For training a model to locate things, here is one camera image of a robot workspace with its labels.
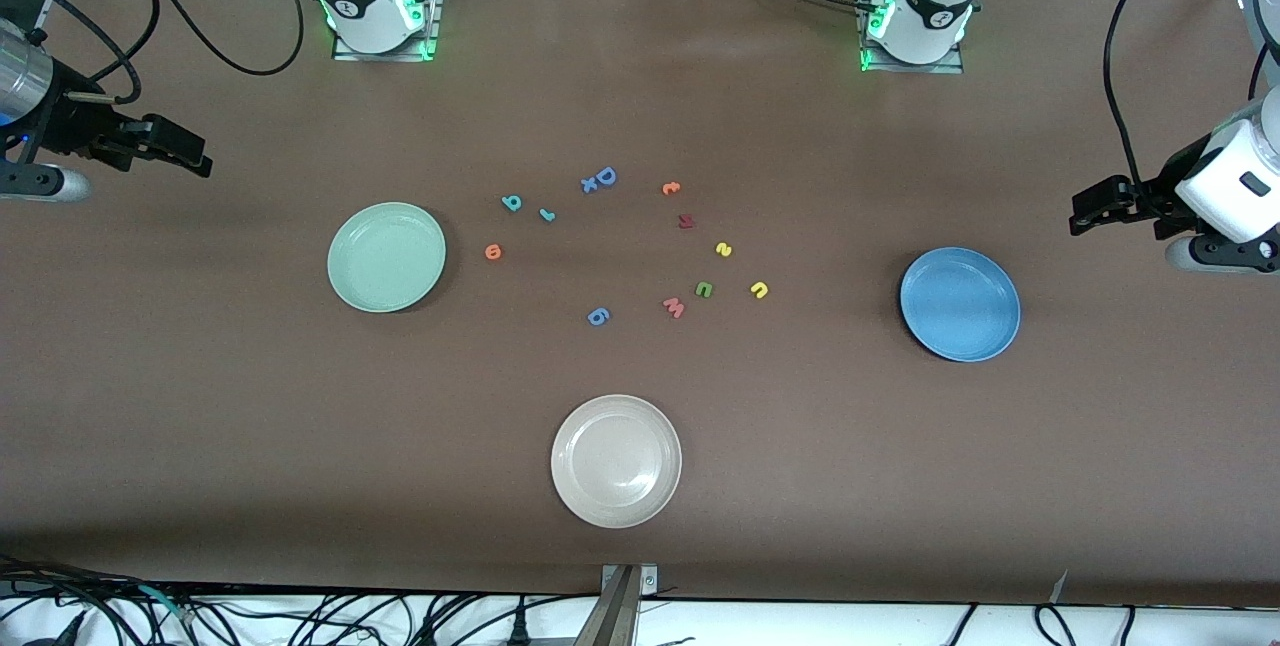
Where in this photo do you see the blue plate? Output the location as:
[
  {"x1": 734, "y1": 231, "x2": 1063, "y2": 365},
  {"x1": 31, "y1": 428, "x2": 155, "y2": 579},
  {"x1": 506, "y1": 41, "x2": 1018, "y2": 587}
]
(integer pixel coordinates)
[{"x1": 899, "y1": 246, "x2": 1022, "y2": 364}]

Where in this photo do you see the mint green plate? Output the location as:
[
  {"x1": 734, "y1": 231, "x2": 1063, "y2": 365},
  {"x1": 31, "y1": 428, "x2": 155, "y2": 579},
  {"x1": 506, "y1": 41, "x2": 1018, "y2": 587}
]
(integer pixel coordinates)
[{"x1": 327, "y1": 202, "x2": 447, "y2": 314}]

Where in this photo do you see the beige plate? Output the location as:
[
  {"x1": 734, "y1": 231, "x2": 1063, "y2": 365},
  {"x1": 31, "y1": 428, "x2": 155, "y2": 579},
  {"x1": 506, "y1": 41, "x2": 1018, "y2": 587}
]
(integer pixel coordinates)
[{"x1": 550, "y1": 394, "x2": 683, "y2": 530}]

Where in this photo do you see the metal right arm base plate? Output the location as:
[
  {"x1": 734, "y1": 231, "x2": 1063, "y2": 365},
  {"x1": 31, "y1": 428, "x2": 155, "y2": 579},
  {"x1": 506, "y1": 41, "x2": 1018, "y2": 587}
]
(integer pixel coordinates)
[{"x1": 332, "y1": 0, "x2": 441, "y2": 62}]

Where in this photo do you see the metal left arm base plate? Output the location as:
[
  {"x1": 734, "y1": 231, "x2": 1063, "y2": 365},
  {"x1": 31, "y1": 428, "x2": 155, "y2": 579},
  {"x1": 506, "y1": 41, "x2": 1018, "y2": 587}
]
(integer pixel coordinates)
[{"x1": 858, "y1": 0, "x2": 966, "y2": 75}]

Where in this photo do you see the metal table edge bracket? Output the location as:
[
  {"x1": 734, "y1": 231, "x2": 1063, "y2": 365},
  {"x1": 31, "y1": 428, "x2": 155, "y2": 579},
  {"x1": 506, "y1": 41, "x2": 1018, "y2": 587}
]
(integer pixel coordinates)
[{"x1": 600, "y1": 564, "x2": 659, "y2": 597}]

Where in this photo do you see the dark metal post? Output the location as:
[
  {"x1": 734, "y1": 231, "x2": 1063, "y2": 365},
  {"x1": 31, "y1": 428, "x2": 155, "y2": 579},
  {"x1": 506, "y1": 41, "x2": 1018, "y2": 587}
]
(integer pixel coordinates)
[{"x1": 575, "y1": 566, "x2": 641, "y2": 646}]

